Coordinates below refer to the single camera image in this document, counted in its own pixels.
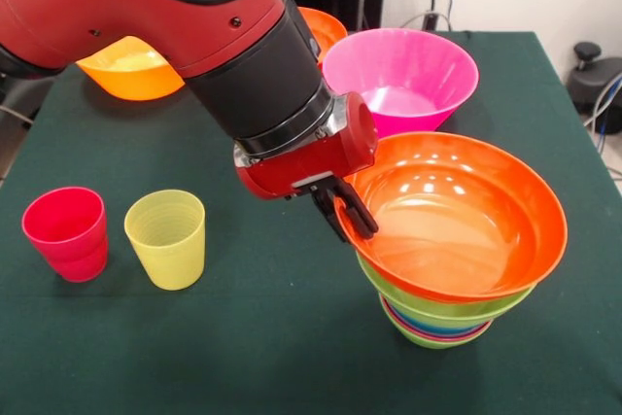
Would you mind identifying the red cup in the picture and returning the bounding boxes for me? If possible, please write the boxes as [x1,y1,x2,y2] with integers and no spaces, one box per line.
[21,186,108,265]
[44,235,110,284]

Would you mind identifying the small red bowl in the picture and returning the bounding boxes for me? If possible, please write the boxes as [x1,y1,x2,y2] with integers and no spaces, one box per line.
[378,293,496,342]

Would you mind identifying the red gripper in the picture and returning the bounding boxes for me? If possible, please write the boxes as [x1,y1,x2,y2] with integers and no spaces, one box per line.
[232,91,380,245]

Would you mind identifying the black knob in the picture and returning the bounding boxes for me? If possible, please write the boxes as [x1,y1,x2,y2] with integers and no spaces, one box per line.
[572,42,603,77]

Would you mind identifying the dark grey seat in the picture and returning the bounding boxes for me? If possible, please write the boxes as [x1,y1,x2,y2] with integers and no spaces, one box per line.
[0,72,57,127]

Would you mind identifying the blue bowl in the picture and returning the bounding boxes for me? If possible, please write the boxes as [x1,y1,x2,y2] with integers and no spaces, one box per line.
[388,305,492,335]

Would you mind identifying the large yellow-orange bowl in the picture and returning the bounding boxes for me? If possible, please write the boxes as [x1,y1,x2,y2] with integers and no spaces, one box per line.
[76,36,187,102]

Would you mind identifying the black round base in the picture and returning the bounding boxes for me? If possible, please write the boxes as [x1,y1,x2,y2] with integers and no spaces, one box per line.
[566,57,622,118]

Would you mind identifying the orange shallow bowl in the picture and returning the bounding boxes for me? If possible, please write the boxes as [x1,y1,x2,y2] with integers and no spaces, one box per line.
[296,6,349,66]
[338,131,569,304]

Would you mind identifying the large pink bowl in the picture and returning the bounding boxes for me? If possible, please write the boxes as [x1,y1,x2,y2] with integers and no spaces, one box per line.
[321,28,480,139]

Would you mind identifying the light cables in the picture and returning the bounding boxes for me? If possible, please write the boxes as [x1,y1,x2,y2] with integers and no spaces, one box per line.
[582,72,622,178]

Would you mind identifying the dark green tablecloth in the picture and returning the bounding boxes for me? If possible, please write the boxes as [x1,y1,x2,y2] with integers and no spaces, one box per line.
[0,30,622,415]

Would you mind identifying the small green bowl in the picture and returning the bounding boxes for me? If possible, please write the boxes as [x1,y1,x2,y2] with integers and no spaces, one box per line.
[383,312,492,350]

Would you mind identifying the large green bowl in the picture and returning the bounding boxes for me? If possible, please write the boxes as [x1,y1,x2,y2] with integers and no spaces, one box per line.
[356,249,538,327]

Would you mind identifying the yellow cup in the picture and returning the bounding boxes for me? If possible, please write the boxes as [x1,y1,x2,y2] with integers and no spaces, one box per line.
[123,190,207,292]

